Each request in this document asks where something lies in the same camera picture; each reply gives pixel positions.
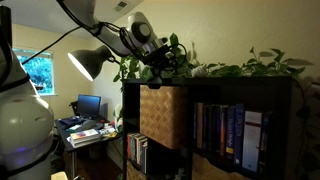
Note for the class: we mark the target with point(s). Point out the blue paperback book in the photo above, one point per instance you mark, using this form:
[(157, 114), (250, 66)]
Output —
[(132, 146)]

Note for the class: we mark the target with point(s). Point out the tan hardcover book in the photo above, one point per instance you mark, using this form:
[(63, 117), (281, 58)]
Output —
[(199, 125)]

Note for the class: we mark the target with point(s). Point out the grey flat device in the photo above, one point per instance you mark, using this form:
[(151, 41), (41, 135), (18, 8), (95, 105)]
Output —
[(85, 126)]

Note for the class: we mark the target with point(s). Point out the navy book yellow label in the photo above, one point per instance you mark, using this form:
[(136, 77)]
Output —
[(230, 131)]

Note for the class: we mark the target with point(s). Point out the grey round stone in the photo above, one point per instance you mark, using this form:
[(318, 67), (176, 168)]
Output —
[(180, 172), (169, 177)]

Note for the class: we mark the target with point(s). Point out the colourful small box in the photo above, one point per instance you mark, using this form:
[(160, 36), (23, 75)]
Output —
[(109, 131)]

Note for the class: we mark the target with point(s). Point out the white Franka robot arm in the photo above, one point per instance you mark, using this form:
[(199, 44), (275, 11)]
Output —
[(23, 126)]

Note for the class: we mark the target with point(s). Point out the orange red book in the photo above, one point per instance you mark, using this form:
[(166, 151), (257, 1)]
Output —
[(128, 145)]

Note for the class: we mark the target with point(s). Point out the black hardcover book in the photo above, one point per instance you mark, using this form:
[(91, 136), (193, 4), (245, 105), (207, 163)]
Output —
[(215, 128), (207, 126)]

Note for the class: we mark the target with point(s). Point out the white thick book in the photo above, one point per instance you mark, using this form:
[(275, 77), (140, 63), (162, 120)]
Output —
[(85, 142)]

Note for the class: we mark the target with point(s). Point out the black laptop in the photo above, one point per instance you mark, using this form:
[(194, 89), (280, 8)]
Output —
[(88, 105)]

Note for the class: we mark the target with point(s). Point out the white book red band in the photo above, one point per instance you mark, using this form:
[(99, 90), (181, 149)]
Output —
[(252, 140)]

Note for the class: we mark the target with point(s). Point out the colourful cover book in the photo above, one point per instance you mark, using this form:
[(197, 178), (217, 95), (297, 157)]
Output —
[(85, 134)]

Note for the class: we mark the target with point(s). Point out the blue cloth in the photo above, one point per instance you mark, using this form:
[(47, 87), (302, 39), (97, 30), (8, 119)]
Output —
[(70, 121)]

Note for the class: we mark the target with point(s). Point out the dark desk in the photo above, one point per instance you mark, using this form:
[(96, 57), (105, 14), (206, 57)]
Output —
[(64, 135)]

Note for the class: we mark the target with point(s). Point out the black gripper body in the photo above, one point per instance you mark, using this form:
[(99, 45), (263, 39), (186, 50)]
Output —
[(159, 57)]

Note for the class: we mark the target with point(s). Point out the ceiling air vent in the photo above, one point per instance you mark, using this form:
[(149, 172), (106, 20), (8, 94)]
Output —
[(120, 5)]

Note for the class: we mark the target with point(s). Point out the cream coloured object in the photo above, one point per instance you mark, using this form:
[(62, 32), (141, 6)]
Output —
[(59, 176)]

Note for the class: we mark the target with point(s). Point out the dark brown book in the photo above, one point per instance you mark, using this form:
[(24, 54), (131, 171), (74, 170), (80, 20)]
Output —
[(223, 130)]

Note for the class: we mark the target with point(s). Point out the blue Circuits book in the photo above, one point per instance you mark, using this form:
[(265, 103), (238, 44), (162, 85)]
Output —
[(239, 133)]

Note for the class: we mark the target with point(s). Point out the black book white text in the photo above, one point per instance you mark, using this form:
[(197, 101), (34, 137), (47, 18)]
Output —
[(266, 136)]

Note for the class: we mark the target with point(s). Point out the brown woven storage basket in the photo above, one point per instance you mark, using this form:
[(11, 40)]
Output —
[(161, 115), (210, 170), (135, 172)]

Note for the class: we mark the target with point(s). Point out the green pothos plant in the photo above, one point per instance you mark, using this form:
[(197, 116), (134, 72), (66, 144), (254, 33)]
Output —
[(233, 70)]

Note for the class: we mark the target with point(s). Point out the white paperback book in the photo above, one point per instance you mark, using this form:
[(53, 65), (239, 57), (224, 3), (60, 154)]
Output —
[(137, 150)]

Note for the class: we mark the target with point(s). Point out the grey desk lamp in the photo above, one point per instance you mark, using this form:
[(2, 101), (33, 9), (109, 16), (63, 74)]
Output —
[(90, 60)]

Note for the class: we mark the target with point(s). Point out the window with white frame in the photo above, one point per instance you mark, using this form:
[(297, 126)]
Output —
[(38, 71)]

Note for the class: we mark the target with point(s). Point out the white rounded object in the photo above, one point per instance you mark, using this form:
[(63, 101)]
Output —
[(118, 116)]

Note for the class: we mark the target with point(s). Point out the black cube bookshelf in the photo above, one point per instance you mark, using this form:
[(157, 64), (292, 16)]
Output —
[(213, 87)]

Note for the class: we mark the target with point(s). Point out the grey blue book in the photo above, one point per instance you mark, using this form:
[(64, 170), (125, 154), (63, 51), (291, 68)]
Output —
[(144, 155)]

